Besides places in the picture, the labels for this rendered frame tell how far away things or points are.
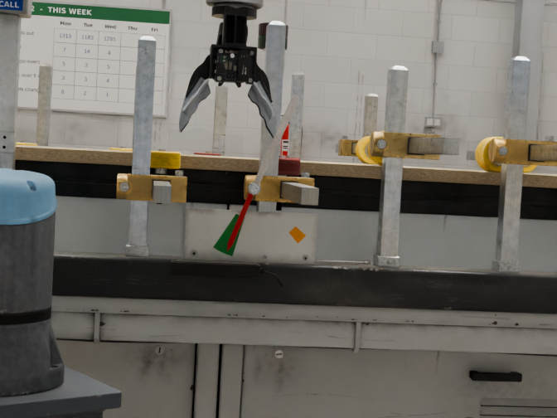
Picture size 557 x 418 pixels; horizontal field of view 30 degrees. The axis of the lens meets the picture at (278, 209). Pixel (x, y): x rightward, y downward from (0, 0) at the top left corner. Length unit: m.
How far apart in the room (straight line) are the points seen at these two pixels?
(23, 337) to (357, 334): 0.94
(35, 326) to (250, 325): 0.82
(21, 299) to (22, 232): 0.08
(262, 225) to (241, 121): 7.20
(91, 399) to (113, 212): 0.96
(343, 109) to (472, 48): 1.30
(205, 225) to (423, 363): 0.67
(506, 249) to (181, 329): 0.68
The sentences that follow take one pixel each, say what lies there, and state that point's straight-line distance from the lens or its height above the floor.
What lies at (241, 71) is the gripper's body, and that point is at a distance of 1.61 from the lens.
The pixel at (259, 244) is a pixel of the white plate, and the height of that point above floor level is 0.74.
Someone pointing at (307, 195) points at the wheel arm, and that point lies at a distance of 1.77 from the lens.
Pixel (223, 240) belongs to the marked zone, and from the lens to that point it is 2.04.
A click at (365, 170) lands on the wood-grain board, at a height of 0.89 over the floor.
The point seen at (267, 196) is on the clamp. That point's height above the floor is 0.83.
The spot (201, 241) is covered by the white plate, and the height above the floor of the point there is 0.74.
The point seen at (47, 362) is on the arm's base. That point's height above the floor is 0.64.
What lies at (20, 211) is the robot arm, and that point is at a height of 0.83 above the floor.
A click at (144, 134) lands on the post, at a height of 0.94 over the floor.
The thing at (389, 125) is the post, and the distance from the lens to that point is 2.09.
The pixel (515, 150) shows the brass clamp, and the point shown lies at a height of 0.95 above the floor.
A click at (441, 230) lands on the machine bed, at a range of 2.35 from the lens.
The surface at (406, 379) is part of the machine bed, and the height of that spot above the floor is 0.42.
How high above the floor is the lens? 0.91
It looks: 3 degrees down
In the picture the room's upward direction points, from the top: 3 degrees clockwise
